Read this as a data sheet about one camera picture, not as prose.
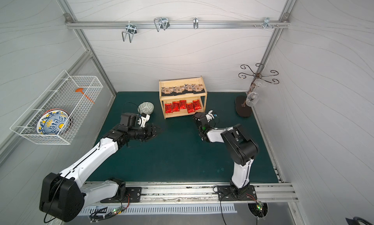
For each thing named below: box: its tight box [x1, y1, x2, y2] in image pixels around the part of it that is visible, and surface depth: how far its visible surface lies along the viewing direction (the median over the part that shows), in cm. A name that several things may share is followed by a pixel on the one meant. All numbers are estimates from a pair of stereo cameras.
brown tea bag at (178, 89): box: [172, 85, 186, 95], surface depth 97 cm
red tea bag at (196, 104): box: [192, 99, 202, 111], surface depth 110 cm
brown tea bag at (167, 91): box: [161, 86, 175, 97], surface depth 95 cm
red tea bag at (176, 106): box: [171, 100, 181, 113], surface depth 110 cm
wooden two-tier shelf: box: [158, 76, 208, 120], surface depth 101 cm
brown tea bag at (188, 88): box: [184, 83, 194, 94], surface depth 97 cm
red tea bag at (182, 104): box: [179, 99, 187, 110], surface depth 110 cm
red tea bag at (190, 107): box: [186, 102, 196, 114], surface depth 109 cm
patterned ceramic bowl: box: [137, 101, 155, 115], surface depth 110 cm
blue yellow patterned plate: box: [36, 108, 73, 135], surface depth 62 cm
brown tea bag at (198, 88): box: [192, 83, 206, 94], surface depth 97 cm
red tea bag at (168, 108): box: [164, 103, 173, 114], surface depth 107 cm
